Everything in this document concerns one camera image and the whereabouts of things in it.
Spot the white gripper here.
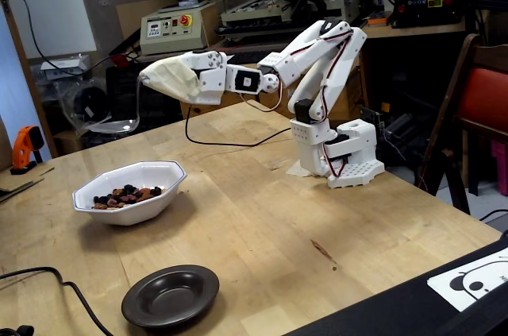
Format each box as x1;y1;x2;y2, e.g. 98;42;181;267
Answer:
179;49;229;106

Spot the metal spoon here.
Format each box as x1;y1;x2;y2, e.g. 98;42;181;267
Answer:
85;75;143;134

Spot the white octagonal bowl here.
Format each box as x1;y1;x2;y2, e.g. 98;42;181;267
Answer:
71;160;187;227

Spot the brown round plate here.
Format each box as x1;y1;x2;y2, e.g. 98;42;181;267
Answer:
121;265;221;329

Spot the beige masking tape wrap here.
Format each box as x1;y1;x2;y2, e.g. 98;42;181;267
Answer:
140;58;202;101

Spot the wooden workbench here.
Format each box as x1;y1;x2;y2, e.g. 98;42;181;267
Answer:
165;48;363;121

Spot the beige control box red button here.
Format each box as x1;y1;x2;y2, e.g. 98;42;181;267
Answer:
139;0;225;56

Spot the black keyboard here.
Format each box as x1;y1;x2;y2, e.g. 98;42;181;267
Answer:
228;48;275;66

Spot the black slotted storage crate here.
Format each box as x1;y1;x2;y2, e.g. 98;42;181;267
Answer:
106;61;187;134

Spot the brown cardboard sheet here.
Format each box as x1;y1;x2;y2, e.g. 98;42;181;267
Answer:
115;0;179;41

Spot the clear plastic bag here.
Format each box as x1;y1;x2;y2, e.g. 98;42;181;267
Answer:
31;53;112;142

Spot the white flat box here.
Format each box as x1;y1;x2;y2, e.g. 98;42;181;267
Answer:
39;56;90;81

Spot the trail mix pile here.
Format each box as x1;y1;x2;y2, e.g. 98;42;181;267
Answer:
92;183;164;210

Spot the beige tape sheet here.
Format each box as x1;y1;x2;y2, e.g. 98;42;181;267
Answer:
285;160;314;178

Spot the white board panel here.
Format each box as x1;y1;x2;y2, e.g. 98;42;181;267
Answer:
0;0;98;60

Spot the orange and black hand tool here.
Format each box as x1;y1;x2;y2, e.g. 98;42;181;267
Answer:
10;125;44;176

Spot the black clamp orange tip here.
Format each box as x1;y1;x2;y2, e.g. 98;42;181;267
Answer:
359;105;416;145

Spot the wooden shelf board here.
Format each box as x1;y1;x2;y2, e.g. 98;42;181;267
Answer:
356;20;477;40

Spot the wooden chair red cushion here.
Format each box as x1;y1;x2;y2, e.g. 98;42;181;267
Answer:
414;33;508;216

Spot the small black object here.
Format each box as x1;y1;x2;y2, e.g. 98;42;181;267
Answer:
0;324;36;336

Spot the large black box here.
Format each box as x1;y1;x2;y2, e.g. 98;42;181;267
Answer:
285;232;508;336

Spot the pink plastic bin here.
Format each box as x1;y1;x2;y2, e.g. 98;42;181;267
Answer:
490;140;508;197

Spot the white panda print paper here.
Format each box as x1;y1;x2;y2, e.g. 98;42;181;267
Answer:
427;248;508;312

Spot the thin black cable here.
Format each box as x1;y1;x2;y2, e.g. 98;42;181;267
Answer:
0;0;293;149
479;208;508;222

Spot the thick black cable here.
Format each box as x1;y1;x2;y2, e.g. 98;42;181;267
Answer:
0;266;114;336

